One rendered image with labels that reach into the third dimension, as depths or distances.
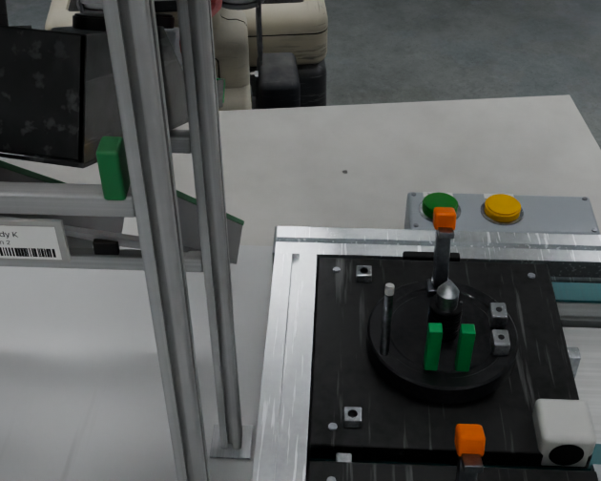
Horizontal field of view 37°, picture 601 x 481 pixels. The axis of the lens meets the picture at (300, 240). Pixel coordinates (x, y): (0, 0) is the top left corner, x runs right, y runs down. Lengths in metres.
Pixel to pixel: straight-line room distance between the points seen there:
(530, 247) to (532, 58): 2.35
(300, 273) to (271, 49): 0.90
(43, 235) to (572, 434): 0.48
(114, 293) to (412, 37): 2.45
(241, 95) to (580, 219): 0.67
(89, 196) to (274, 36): 1.31
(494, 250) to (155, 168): 0.59
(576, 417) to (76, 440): 0.48
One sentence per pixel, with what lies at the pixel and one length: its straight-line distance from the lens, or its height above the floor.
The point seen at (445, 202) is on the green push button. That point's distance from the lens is 1.03.
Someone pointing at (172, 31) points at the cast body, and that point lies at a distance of 0.73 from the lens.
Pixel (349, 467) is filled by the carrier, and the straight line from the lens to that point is 0.78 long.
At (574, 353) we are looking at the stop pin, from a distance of 0.90.
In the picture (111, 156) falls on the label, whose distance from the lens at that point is 0.47.
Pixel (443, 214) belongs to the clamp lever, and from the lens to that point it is 0.85.
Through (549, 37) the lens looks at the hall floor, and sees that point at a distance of 3.49.
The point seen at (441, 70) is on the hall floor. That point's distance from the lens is 3.21.
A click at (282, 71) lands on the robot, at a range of 1.69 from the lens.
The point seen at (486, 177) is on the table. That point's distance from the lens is 1.27.
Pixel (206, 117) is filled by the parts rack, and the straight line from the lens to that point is 0.65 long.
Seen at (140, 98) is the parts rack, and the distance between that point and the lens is 0.45.
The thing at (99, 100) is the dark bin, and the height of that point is 1.33.
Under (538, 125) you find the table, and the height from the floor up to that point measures 0.86.
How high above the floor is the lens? 1.61
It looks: 41 degrees down
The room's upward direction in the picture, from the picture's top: straight up
